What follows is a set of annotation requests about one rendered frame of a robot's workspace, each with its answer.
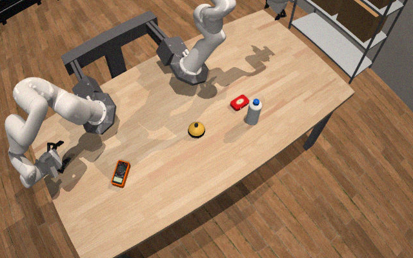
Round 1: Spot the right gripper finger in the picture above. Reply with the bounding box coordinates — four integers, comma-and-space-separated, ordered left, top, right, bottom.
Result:
47, 141, 64, 152
57, 157, 71, 174

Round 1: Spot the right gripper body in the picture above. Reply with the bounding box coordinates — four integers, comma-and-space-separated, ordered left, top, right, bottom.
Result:
39, 148, 62, 170

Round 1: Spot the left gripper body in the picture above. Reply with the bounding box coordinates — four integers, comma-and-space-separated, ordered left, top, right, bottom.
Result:
267, 0, 287, 14

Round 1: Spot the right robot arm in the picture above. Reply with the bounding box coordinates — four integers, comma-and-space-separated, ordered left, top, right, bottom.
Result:
5, 77, 106, 188

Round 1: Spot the white plastic bottle with blue cap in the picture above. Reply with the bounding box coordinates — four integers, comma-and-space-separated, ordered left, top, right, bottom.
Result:
246, 99, 262, 125

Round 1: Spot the orange digital multimeter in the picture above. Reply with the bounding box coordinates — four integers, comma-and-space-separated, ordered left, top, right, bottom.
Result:
111, 160, 130, 188

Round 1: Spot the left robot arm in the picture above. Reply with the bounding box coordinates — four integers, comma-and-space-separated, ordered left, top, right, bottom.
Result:
179, 0, 236, 75

